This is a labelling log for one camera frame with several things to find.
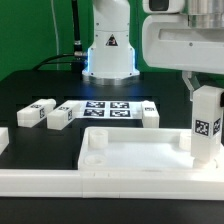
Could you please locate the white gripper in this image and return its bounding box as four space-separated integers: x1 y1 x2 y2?
142 0 224 99

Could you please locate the white desk top tray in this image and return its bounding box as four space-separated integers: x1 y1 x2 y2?
77 126 224 172

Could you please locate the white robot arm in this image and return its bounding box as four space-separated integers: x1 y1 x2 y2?
83 0 224 91

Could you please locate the fiducial marker sheet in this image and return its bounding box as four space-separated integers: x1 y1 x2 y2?
75 100 142 119

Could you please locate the white front fence bar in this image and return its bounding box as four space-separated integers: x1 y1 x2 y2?
0 169 224 201

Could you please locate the white fence bar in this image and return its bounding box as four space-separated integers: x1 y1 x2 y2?
0 169 224 201
0 127 9 155

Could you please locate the white left fence bar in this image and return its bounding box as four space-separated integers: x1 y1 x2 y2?
0 127 9 155

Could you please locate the black cable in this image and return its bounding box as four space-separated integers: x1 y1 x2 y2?
32 0 84 72

